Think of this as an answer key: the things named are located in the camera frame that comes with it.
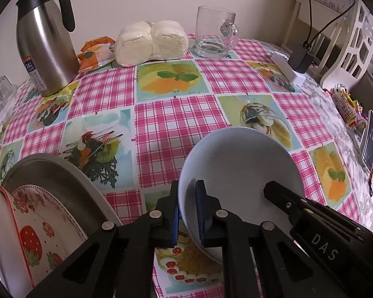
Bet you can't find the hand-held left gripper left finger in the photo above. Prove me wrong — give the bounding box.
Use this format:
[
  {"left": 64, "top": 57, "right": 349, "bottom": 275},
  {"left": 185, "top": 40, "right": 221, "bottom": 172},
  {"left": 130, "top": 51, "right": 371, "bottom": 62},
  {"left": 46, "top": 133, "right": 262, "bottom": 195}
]
[{"left": 25, "top": 180, "right": 181, "bottom": 298}]

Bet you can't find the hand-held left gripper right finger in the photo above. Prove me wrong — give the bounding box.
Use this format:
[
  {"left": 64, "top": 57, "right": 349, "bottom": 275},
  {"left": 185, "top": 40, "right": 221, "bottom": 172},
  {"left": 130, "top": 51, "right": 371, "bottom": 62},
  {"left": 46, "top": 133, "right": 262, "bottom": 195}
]
[{"left": 194, "top": 180, "right": 331, "bottom": 298}]

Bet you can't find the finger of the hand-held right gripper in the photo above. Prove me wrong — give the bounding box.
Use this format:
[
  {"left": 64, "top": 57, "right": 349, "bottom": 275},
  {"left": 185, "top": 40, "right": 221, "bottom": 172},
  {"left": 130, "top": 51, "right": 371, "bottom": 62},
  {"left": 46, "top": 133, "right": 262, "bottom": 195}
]
[{"left": 264, "top": 181, "right": 310, "bottom": 224}]

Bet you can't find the light blue bowl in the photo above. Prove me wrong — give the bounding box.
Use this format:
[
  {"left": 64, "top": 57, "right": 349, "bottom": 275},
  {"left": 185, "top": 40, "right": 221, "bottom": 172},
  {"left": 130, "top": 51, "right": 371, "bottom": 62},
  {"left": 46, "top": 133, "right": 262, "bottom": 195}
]
[{"left": 178, "top": 127, "right": 305, "bottom": 266}]

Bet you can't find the stainless steel basin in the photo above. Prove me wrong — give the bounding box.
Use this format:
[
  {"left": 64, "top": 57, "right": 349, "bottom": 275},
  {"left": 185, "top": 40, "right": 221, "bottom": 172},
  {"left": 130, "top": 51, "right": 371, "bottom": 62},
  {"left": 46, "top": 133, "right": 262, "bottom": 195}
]
[{"left": 1, "top": 153, "right": 123, "bottom": 227}]

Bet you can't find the round floral rim plate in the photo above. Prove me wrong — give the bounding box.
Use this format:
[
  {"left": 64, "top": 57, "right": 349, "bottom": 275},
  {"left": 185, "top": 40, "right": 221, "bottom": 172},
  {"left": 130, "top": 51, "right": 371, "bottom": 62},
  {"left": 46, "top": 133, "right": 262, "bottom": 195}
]
[{"left": 11, "top": 185, "right": 89, "bottom": 243}]

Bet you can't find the white strawberry print bowl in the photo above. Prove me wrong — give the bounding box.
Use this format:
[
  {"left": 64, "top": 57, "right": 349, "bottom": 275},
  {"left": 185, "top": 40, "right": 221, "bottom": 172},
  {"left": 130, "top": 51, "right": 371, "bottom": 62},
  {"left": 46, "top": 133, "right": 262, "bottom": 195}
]
[{"left": 0, "top": 183, "right": 92, "bottom": 298}]

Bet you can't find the pink plaid fruit tablecloth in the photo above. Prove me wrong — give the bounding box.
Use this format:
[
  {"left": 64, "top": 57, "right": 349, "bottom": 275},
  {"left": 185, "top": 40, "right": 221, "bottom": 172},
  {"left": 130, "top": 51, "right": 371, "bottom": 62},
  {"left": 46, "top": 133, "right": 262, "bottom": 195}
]
[{"left": 0, "top": 33, "right": 361, "bottom": 298}]

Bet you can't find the smartphone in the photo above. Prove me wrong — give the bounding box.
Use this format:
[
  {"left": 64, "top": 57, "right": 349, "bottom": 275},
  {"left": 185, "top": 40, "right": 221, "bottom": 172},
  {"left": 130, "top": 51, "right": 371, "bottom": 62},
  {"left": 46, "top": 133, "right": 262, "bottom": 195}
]
[{"left": 361, "top": 110, "right": 373, "bottom": 171}]

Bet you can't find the yellow snack package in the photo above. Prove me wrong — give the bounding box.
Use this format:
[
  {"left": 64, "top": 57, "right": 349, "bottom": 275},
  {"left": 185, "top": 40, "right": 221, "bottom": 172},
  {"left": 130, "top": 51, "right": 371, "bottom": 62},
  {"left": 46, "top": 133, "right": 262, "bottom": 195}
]
[{"left": 331, "top": 87, "right": 369, "bottom": 129}]

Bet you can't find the white power strip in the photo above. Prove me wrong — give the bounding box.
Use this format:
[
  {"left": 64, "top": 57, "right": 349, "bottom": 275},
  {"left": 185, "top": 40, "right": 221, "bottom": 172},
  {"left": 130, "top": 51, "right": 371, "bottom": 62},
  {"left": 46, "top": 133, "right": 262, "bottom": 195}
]
[{"left": 270, "top": 51, "right": 307, "bottom": 85}]

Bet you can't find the black charger adapter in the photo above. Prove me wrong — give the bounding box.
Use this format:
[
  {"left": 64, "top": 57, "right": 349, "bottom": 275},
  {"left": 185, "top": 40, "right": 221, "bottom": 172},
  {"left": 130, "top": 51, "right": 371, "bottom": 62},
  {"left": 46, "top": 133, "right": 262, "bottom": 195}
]
[{"left": 289, "top": 44, "right": 316, "bottom": 74}]

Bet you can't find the white cutout chair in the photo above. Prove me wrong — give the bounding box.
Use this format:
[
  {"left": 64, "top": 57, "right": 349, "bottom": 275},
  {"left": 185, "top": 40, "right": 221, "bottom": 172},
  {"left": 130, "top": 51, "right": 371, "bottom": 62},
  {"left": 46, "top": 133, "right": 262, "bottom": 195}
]
[{"left": 320, "top": 0, "right": 373, "bottom": 89}]

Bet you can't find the bag of steamed buns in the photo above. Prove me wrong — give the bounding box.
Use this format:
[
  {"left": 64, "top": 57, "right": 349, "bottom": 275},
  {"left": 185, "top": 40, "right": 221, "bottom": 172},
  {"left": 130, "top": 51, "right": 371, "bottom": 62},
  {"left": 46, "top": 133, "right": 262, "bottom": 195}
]
[{"left": 113, "top": 20, "right": 190, "bottom": 67}]

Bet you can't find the clear glass mug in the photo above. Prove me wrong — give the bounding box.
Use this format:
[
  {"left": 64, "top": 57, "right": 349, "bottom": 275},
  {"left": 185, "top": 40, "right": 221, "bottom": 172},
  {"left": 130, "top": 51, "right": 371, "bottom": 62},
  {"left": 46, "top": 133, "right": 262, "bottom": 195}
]
[{"left": 191, "top": 5, "right": 239, "bottom": 59}]

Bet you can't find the cream wooden chair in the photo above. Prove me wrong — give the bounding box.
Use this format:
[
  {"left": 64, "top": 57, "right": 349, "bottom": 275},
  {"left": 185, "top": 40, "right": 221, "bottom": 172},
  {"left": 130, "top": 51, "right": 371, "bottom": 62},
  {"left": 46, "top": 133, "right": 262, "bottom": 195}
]
[{"left": 281, "top": 0, "right": 345, "bottom": 75}]

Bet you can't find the orange snack packet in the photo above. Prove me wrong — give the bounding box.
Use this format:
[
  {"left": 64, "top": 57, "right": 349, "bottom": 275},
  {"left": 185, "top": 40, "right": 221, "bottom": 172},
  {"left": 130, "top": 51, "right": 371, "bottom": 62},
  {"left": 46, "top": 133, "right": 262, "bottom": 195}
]
[{"left": 77, "top": 37, "right": 116, "bottom": 73}]

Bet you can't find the stainless steel thermos jug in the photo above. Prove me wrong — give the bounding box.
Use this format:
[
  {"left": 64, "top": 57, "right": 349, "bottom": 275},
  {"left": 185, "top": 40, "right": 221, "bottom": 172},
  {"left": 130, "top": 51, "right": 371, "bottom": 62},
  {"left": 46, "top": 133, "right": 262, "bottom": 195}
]
[{"left": 15, "top": 0, "right": 80, "bottom": 98}]

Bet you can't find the black charger cable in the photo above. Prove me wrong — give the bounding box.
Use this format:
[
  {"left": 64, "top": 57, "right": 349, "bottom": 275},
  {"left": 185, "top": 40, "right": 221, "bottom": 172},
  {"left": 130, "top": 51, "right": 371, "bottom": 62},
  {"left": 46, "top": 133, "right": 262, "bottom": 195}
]
[{"left": 303, "top": 0, "right": 356, "bottom": 48}]

